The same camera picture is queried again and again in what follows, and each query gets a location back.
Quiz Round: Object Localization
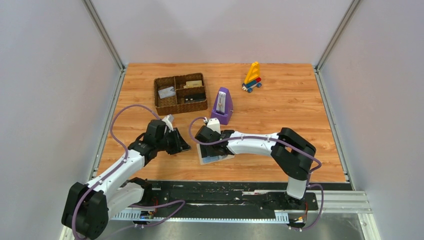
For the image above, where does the white card holder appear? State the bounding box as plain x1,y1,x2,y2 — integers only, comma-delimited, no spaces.
196,144,235,165

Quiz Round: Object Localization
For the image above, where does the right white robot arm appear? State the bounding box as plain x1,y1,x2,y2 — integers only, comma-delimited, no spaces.
191,125,322,200

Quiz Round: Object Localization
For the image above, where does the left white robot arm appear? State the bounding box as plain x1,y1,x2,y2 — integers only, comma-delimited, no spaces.
61,114,191,240

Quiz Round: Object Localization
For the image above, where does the grey card in basket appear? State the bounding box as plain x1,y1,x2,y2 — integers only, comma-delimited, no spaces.
157,86,176,99

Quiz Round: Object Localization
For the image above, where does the beige card in basket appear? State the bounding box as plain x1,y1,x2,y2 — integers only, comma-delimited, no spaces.
187,80,203,88

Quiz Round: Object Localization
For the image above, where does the purple metronome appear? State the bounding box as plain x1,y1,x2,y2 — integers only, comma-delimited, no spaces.
210,87,234,125

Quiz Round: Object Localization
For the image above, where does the brown wicker divided basket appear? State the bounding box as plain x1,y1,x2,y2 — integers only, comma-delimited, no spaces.
153,72,208,116

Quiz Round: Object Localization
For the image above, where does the colourful toy block car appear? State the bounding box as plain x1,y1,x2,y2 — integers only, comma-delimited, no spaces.
241,61,262,93

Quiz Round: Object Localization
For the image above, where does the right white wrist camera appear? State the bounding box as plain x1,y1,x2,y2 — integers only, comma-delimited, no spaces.
206,117,221,133

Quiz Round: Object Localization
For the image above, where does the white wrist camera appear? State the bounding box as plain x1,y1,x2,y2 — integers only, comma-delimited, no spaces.
206,117,221,133
162,114,175,132

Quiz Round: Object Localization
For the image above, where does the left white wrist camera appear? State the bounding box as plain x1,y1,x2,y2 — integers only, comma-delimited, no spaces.
162,114,175,132

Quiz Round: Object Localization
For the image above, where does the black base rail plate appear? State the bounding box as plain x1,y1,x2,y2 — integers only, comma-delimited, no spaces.
137,180,320,220

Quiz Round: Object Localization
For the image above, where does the left aluminium frame post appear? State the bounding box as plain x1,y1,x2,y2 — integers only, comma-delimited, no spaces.
82,0,126,72

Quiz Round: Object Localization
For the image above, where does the aluminium frame post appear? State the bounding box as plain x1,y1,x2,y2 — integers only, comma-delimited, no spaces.
315,0,362,72
82,0,126,72

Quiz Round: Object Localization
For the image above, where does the white slotted cable duct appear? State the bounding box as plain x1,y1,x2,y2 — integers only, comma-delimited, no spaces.
110,210,290,223

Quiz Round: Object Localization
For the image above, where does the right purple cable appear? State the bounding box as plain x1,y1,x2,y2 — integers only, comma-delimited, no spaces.
188,116,325,232

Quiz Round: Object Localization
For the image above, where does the right aluminium frame post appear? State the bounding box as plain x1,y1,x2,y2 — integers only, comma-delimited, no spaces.
315,0,362,72

